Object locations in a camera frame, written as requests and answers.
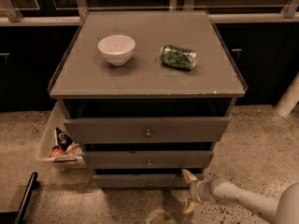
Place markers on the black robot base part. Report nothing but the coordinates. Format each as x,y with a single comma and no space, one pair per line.
17,214

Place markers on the white table leg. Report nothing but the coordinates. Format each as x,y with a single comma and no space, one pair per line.
289,99

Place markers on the grey middle drawer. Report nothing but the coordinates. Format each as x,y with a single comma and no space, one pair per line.
147,159

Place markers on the metal shelf rail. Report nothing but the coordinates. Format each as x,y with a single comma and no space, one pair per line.
214,18

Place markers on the red round fruit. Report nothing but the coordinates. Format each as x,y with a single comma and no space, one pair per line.
56,152

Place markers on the clear plastic bin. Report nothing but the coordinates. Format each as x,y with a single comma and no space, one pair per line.
47,143

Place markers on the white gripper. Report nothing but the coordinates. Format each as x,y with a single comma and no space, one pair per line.
195,191

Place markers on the green soda can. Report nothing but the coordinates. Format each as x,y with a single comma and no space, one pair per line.
178,57

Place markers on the grey drawer cabinet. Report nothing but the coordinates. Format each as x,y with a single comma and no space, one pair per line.
88,87

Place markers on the grey drawer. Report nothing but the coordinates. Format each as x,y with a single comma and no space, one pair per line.
140,181
146,130
147,159

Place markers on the grey top drawer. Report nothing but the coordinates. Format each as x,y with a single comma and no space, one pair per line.
146,130

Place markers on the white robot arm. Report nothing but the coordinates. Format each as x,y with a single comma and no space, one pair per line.
220,191

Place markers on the dark snack bag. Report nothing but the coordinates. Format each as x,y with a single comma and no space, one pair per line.
62,140

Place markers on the grey bottom drawer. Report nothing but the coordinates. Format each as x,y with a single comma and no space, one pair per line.
140,181

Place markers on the white ceramic bowl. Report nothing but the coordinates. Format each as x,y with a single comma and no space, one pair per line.
117,49

